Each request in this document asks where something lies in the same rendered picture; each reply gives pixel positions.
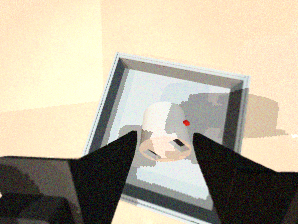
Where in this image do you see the white cylinder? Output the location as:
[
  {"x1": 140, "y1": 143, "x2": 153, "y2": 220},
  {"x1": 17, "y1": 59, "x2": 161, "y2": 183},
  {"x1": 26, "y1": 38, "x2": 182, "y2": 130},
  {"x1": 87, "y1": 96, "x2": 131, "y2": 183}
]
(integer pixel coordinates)
[{"x1": 139, "y1": 102, "x2": 191, "y2": 162}]

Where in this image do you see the shallow grey square tray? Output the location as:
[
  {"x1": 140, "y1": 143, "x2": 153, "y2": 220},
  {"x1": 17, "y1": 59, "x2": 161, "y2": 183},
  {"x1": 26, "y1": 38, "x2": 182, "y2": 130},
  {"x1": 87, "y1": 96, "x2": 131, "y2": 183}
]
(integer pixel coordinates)
[{"x1": 81, "y1": 51, "x2": 251, "y2": 224}]

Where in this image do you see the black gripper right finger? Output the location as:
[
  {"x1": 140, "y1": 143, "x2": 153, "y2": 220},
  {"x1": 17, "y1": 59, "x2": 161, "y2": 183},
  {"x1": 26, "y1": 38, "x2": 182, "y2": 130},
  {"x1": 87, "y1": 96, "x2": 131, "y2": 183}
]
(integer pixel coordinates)
[{"x1": 193, "y1": 133, "x2": 298, "y2": 224}]

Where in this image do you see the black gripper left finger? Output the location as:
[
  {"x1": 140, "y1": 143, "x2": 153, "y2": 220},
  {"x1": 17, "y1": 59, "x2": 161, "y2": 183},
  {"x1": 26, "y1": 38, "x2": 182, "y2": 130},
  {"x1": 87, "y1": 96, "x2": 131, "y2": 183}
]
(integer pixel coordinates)
[{"x1": 0, "y1": 131, "x2": 137, "y2": 224}]

